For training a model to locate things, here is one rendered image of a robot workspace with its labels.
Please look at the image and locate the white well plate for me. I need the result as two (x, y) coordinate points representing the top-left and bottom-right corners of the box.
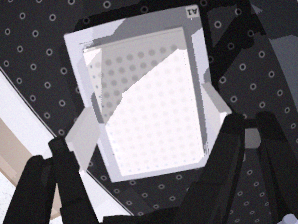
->
(83, 27), (204, 176)

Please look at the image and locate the grey lab machine housing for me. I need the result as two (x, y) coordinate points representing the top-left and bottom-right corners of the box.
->
(249, 0), (298, 112)

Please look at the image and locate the grey flat plate nest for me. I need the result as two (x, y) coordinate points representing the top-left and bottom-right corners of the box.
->
(64, 4), (217, 182)

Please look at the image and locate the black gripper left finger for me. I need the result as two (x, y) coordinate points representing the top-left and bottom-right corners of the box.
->
(2, 106), (101, 224)

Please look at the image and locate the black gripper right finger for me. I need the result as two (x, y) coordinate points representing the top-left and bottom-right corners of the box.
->
(171, 82), (298, 224)

